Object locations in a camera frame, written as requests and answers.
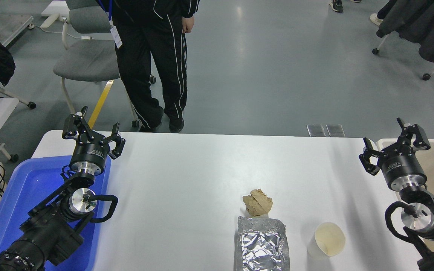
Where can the dark grey coat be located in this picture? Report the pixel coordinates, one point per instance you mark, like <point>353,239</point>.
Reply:
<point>428,30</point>

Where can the coat-draped chair with castors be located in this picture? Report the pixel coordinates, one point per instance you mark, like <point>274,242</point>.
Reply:
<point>375,51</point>

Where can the white-framed chair with castors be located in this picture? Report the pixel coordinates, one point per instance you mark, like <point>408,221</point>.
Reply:
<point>13,98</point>

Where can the white flat board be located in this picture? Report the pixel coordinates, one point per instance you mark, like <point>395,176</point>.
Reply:
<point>57,7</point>

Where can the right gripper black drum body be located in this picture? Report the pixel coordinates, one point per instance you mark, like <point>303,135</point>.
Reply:
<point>403,169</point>

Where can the silver foil tray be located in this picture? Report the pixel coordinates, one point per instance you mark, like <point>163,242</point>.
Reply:
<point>262,244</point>

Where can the person with white shoe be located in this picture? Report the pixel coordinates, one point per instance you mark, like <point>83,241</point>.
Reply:
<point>376,19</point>

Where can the person's left hand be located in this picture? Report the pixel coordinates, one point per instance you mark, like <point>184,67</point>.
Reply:
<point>188,25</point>

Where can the person with ID badge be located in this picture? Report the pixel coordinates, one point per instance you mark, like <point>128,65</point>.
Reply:
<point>141,56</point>

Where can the aluminium frame platform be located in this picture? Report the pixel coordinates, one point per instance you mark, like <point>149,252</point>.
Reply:
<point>11,28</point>

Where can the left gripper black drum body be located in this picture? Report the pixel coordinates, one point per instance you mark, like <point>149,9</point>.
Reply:
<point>90,152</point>

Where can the person in black trainers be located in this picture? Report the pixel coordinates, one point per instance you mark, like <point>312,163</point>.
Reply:
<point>336,5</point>

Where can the metal floor plate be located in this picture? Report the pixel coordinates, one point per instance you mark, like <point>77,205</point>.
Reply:
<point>316,130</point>
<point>335,130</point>

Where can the blue plastic tray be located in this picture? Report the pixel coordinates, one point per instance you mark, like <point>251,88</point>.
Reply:
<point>28,184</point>

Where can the white paper cup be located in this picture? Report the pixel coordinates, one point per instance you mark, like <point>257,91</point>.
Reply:
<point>330,239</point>

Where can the grey office chair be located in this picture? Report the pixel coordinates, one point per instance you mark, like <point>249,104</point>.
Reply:
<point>85,60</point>

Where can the crumpled tan paper ball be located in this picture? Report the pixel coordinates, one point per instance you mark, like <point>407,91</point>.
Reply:
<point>257,203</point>

